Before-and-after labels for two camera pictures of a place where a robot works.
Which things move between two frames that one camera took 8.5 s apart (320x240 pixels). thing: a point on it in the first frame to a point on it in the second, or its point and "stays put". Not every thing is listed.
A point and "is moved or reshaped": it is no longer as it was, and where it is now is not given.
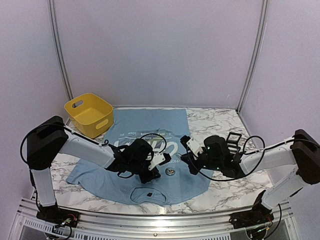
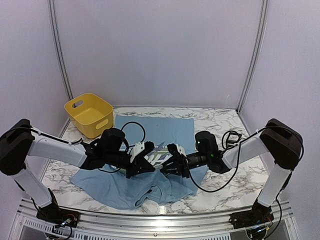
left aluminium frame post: x=53 y=17 stays put
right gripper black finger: x=193 y=163 to x=176 y=163
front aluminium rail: x=100 y=226 stays put
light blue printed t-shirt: x=164 y=127 is moved or reshaped
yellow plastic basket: x=91 y=114 stays put
